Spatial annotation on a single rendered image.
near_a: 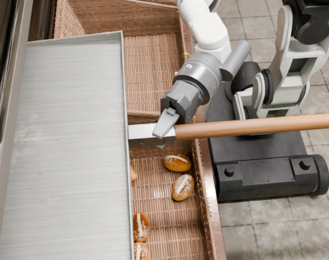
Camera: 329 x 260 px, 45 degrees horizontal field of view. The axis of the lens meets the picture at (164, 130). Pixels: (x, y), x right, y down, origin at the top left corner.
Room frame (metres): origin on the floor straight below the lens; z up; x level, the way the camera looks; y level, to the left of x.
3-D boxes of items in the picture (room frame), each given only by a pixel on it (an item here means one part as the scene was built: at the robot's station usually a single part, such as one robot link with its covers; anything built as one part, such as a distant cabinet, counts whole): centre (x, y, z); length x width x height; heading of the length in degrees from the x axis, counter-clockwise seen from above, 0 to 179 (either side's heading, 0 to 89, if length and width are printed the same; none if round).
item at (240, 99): (1.08, -0.45, 0.28); 0.21 x 0.20 x 0.13; 5
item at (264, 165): (1.05, -0.45, 0.19); 0.64 x 0.52 x 0.33; 5
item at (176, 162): (0.64, -0.04, 0.62); 0.10 x 0.07 x 0.06; 74
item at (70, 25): (1.00, 0.15, 0.72); 0.56 x 0.49 x 0.28; 4
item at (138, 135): (0.40, 0.02, 1.20); 0.09 x 0.04 x 0.03; 95
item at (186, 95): (0.49, -0.04, 1.20); 0.12 x 0.10 x 0.13; 150
